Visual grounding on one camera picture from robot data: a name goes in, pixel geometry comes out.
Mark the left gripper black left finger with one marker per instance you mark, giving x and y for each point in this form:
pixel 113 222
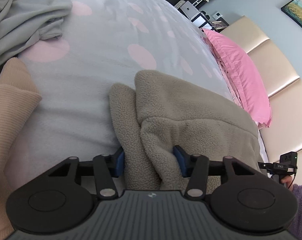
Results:
pixel 66 195

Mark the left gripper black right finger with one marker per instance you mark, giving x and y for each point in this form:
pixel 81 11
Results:
pixel 238 196

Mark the beige fleece hooded jacket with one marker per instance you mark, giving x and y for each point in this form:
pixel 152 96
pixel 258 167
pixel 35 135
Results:
pixel 161 112

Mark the person's right hand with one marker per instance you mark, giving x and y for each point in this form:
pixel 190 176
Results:
pixel 288 181

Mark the cream padded headboard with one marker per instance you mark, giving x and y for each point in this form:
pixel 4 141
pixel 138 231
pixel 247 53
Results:
pixel 284 88

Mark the pink pillow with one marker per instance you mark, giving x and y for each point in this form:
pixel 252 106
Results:
pixel 242 77

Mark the light pink beige garment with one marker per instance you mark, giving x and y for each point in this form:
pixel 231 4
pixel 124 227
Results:
pixel 19 97

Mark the white bedside cabinet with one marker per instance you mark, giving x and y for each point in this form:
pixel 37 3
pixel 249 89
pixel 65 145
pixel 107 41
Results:
pixel 194 15

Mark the polka dot bed sheet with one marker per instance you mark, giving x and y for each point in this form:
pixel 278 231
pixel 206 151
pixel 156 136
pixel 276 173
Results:
pixel 104 42

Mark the grey blue garment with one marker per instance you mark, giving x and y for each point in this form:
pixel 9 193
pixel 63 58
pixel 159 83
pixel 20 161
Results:
pixel 25 22

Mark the framed wall picture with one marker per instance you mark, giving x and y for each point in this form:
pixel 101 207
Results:
pixel 293 9

